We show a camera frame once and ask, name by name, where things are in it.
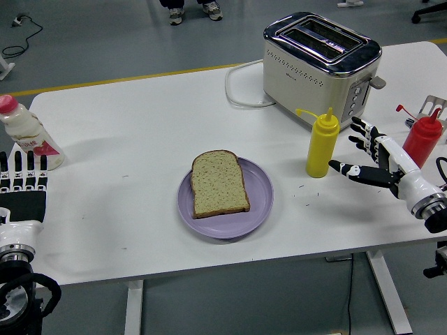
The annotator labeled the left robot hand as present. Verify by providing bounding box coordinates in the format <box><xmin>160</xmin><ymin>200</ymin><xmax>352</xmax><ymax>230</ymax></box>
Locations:
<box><xmin>0</xmin><ymin>149</ymin><xmax>49</xmax><ymax>252</ymax></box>

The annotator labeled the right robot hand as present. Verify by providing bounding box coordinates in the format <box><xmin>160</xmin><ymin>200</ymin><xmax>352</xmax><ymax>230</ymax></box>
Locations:
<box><xmin>328</xmin><ymin>116</ymin><xmax>445</xmax><ymax>211</ymax></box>

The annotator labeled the yellow squeeze bottle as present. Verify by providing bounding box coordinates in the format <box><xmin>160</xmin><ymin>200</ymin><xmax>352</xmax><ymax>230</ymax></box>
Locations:
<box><xmin>295</xmin><ymin>107</ymin><xmax>341</xmax><ymax>179</ymax></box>

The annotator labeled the slice of bread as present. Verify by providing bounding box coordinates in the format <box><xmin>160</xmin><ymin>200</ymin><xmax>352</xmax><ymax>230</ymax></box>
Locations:
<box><xmin>190</xmin><ymin>149</ymin><xmax>251</xmax><ymax>220</ymax></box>

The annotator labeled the red squeeze bottle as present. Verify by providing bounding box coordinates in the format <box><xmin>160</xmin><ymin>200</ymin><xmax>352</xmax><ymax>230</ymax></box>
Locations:
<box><xmin>395</xmin><ymin>103</ymin><xmax>444</xmax><ymax>170</ymax></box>

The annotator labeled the metal spatula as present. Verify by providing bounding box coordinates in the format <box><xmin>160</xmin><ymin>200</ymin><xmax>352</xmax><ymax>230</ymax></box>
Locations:
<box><xmin>404</xmin><ymin>94</ymin><xmax>447</xmax><ymax>145</ymax></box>

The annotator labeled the milk bottle with pink cap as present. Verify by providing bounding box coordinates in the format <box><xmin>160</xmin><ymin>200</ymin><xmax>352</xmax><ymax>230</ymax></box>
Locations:
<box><xmin>0</xmin><ymin>94</ymin><xmax>66</xmax><ymax>172</ymax></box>

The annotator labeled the white table leg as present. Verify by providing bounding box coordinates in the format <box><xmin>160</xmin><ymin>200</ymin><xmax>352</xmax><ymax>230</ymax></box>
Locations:
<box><xmin>365</xmin><ymin>250</ymin><xmax>415</xmax><ymax>334</ymax></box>
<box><xmin>124</xmin><ymin>278</ymin><xmax>145</xmax><ymax>335</ymax></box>

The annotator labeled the cream and chrome toaster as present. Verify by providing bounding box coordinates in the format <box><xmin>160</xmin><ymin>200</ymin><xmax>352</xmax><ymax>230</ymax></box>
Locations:
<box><xmin>262</xmin><ymin>11</ymin><xmax>388</xmax><ymax>133</ymax></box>

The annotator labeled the purple plate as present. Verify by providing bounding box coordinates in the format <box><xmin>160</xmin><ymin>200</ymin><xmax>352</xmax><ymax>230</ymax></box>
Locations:
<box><xmin>177</xmin><ymin>156</ymin><xmax>275</xmax><ymax>241</ymax></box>

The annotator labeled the black office chair base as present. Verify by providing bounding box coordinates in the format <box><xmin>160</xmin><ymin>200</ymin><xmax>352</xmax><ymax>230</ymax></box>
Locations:
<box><xmin>411</xmin><ymin>0</ymin><xmax>447</xmax><ymax>24</ymax></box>

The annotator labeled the white stand base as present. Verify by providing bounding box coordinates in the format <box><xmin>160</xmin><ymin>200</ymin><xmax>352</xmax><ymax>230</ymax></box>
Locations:
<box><xmin>0</xmin><ymin>55</ymin><xmax>17</xmax><ymax>82</ymax></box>

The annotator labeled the grey sneaker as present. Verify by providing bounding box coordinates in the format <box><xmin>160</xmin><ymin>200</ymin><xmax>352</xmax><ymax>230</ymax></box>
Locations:
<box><xmin>202</xmin><ymin>1</ymin><xmax>224</xmax><ymax>22</ymax></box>
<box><xmin>168</xmin><ymin>6</ymin><xmax>186</xmax><ymax>26</ymax></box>

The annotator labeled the black cable under table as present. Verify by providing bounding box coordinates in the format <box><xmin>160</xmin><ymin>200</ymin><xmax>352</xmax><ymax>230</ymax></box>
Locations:
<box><xmin>346</xmin><ymin>253</ymin><xmax>356</xmax><ymax>335</ymax></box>

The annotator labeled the black floor cable with plug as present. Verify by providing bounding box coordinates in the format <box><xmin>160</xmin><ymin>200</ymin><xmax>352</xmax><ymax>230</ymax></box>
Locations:
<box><xmin>2</xmin><ymin>13</ymin><xmax>44</xmax><ymax>57</ymax></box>

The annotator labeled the white toaster cord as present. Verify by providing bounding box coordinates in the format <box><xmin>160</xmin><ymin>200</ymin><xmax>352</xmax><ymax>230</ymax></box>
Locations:
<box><xmin>224</xmin><ymin>59</ymin><xmax>277</xmax><ymax>109</ymax></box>

